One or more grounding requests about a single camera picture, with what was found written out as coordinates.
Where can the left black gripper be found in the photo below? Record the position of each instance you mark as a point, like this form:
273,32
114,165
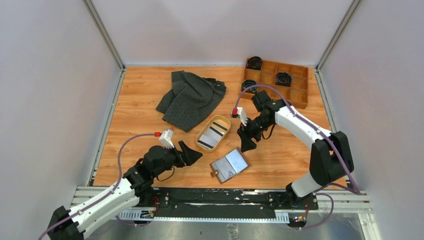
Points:
187,157

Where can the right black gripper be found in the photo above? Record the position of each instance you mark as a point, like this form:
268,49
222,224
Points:
246,134

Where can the oval wooden card tray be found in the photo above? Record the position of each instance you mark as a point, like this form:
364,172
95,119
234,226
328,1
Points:
216,118

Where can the brown leather card holder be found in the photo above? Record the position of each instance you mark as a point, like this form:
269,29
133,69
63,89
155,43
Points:
238,161

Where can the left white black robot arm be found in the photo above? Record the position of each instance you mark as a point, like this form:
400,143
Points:
135,186

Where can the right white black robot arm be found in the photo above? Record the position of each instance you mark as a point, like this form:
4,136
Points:
330,153

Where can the white striped cards in tray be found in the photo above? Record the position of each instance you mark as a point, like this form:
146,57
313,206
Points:
213,134

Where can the dark grey dotted cloth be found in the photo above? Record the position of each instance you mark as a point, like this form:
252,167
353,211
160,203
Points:
191,100

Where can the dark green coiled belt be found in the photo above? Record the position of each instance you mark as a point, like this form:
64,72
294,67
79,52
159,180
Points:
249,86

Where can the wooden compartment tray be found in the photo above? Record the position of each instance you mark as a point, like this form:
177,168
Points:
297,94

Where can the black coiled belt middle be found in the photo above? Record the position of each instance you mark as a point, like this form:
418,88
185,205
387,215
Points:
283,79

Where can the black coiled belt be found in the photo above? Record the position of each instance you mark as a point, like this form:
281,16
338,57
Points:
283,79
254,63

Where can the black coiled belt top left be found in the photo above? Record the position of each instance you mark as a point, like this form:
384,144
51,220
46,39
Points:
254,63

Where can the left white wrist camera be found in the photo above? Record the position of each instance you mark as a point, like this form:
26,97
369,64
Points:
166,139

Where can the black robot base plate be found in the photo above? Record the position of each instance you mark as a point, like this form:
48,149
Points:
215,212

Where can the aluminium frame rail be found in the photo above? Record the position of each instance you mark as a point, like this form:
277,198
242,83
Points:
343,200

